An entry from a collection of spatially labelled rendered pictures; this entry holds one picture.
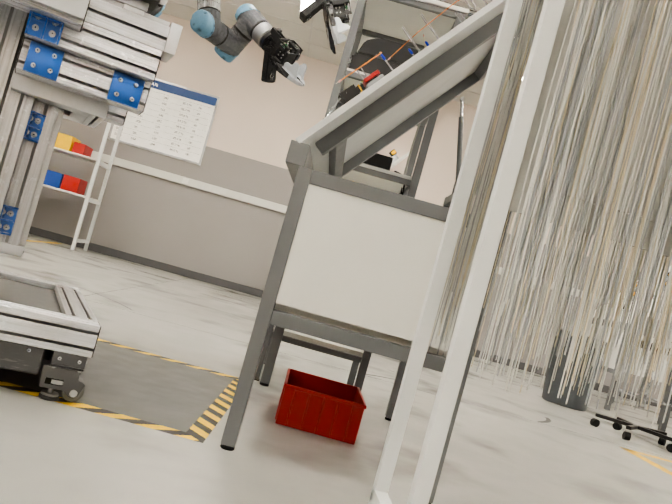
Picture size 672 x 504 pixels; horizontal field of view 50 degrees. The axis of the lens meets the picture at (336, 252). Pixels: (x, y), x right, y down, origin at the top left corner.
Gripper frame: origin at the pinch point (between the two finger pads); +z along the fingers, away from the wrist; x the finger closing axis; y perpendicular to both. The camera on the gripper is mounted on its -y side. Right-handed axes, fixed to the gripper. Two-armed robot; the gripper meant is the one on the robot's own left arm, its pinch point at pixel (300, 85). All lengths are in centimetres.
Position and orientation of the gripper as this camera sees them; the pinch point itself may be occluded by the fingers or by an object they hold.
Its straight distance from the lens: 235.7
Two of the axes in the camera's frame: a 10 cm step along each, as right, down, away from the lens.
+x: 6.4, -1.3, 7.6
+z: 5.8, 7.3, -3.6
